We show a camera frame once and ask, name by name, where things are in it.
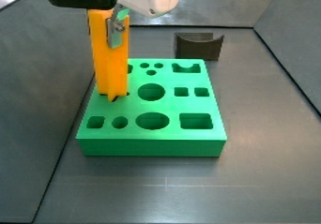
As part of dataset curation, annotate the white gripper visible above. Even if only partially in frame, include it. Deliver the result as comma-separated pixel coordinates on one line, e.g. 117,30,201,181
108,0,180,49

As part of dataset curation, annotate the yellow star prism object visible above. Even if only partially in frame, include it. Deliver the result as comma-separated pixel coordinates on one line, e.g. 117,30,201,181
89,9,130,101

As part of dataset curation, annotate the black curved fixture stand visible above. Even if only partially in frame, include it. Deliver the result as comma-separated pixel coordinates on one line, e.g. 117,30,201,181
175,33,225,61

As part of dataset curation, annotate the green shape insertion block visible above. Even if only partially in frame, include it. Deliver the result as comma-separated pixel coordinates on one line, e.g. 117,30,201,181
77,58,228,157

